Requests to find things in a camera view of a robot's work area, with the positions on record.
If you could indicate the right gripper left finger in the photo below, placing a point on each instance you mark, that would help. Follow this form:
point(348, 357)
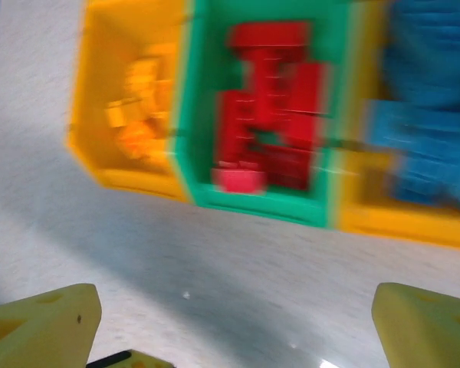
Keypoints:
point(42, 329)

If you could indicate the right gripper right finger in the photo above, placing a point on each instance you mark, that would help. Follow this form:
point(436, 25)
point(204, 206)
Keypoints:
point(425, 333)

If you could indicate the blue lego brick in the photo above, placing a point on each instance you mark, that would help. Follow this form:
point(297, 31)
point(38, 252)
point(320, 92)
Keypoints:
point(425, 46)
point(425, 153)

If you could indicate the small red lego brick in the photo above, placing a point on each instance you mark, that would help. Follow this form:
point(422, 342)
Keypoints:
point(299, 134)
point(237, 181)
point(287, 168)
point(237, 126)

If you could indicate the small yellow lego brick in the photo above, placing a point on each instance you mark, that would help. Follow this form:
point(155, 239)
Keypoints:
point(120, 113)

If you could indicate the yellow plastic bin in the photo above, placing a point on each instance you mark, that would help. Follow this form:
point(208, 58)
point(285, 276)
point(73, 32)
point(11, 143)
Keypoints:
point(406, 230)
point(96, 76)

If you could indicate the green plastic bin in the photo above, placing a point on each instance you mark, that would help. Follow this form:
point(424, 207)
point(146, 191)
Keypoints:
point(253, 209)

